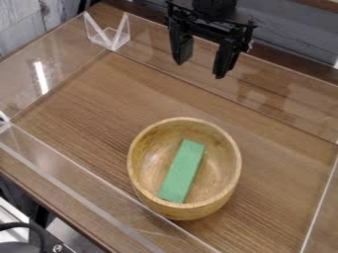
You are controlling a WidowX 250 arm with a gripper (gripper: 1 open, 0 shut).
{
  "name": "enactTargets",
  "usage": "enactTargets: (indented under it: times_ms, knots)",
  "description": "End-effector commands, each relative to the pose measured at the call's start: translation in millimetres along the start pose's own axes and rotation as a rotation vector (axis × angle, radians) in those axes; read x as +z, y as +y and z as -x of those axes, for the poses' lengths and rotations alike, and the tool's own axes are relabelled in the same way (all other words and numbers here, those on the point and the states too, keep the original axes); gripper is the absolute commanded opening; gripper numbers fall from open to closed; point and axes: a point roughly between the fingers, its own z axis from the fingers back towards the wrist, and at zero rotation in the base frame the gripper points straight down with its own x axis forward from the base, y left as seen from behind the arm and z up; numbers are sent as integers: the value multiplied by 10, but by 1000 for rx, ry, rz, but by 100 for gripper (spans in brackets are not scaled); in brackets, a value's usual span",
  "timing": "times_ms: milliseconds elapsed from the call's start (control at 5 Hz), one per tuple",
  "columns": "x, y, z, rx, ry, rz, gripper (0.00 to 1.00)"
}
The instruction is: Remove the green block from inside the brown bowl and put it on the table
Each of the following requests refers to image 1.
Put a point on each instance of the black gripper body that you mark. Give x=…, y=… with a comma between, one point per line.
x=214, y=20

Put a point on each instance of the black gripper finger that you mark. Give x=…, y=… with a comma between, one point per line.
x=226, y=58
x=181, y=41

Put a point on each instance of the green rectangular block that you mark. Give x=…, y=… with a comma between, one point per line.
x=182, y=171

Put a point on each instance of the brown wooden bowl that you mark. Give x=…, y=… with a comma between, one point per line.
x=211, y=184

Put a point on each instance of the clear acrylic corner bracket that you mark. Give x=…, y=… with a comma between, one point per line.
x=108, y=38

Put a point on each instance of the clear acrylic tray wall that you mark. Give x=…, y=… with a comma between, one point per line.
x=78, y=100

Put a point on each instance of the grey metal frame bracket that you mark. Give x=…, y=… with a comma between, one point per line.
x=68, y=242

